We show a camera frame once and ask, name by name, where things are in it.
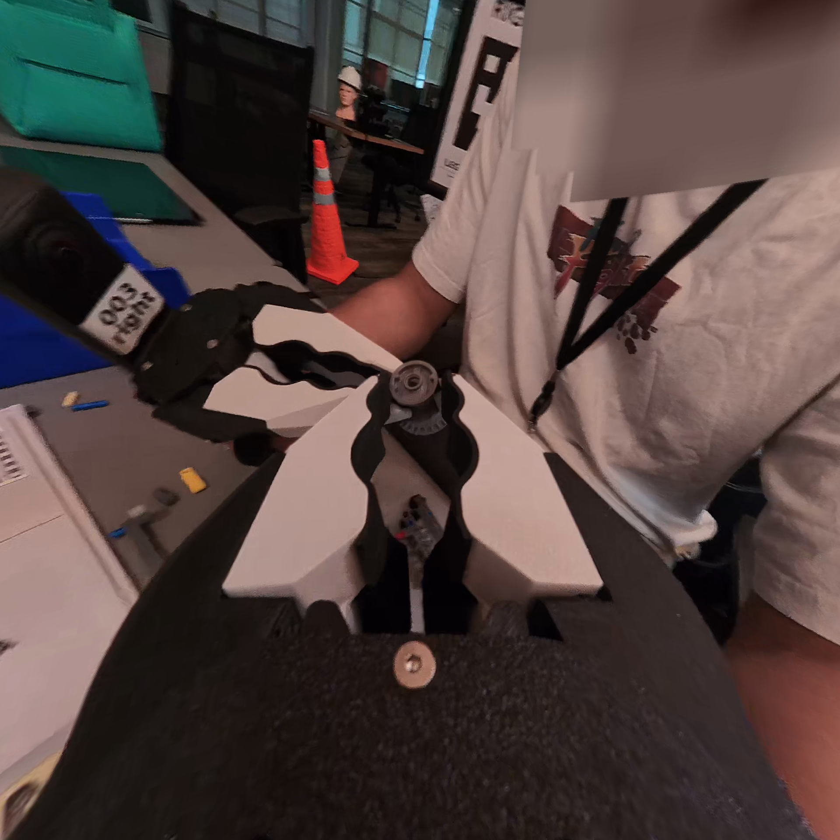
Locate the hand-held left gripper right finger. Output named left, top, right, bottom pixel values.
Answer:
left=448, top=373, right=605, bottom=606

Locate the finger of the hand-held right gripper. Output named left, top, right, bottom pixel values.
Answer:
left=202, top=367, right=358, bottom=439
left=251, top=306, right=404, bottom=388

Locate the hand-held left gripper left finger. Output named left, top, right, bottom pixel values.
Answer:
left=223, top=377, right=395, bottom=631

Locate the small lego beam assembly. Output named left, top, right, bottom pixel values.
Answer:
left=394, top=495, right=442, bottom=560

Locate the grey lego differential gear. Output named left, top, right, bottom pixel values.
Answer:
left=384, top=360, right=450, bottom=437

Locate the lego chassis assembly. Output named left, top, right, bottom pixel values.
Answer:
left=108, top=504, right=168, bottom=581

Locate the person's left forearm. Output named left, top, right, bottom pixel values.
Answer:
left=722, top=597, right=840, bottom=840

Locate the person's right forearm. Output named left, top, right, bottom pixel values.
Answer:
left=327, top=262, right=462, bottom=370

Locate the orange striped cone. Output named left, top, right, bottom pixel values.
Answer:
left=305, top=139, right=361, bottom=285

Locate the black badge reel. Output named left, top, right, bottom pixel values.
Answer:
left=528, top=375, right=560, bottom=434

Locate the blue plastic bin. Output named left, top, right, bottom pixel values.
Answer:
left=0, top=190, right=193, bottom=389

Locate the dark green mat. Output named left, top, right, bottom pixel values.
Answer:
left=0, top=144, right=203, bottom=228

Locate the dark wooden table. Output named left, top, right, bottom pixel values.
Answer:
left=308, top=108, right=426, bottom=228

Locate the white shirt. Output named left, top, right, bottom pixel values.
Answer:
left=413, top=62, right=840, bottom=645

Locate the mannequin head white helmet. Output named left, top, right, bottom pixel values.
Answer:
left=335, top=66, right=365, bottom=123

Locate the instruction booklet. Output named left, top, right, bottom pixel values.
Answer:
left=0, top=403, right=140, bottom=778

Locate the framed marker sign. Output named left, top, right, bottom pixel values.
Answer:
left=430, top=0, right=526, bottom=193

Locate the green plastic tote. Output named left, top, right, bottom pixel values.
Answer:
left=0, top=0, right=165, bottom=153

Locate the black chest strap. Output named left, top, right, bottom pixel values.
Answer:
left=554, top=178, right=767, bottom=375

